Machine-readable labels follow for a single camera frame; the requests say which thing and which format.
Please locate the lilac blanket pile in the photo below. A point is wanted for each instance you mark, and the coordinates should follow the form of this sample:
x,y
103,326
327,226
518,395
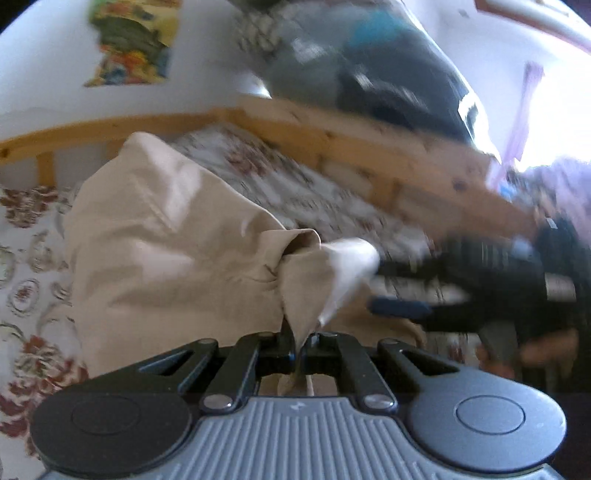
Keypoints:
x,y
547,153

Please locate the floral patterned bedsheet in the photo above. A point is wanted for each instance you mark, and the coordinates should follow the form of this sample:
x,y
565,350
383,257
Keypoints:
x,y
41,353

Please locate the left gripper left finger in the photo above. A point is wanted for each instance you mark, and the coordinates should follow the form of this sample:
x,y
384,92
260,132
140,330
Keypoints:
x,y
205,375

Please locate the colourful floral wall poster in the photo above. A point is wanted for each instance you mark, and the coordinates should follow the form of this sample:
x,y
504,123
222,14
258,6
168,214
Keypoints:
x,y
135,39

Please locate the plastic bag of clothes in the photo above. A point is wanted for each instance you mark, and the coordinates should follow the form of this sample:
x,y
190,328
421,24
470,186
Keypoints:
x,y
369,58

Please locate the wooden bed frame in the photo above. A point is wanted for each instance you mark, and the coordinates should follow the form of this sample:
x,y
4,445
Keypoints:
x,y
435,182

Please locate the beige large garment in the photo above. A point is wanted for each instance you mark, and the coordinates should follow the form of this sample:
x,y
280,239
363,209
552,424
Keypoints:
x,y
163,252

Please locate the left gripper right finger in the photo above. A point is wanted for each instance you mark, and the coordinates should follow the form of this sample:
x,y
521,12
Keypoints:
x,y
380,379

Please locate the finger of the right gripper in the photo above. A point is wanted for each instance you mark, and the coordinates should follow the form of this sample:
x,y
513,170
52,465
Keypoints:
x,y
396,308
423,270

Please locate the person's right hand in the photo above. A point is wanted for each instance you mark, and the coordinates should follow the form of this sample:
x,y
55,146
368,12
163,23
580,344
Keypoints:
x,y
558,349

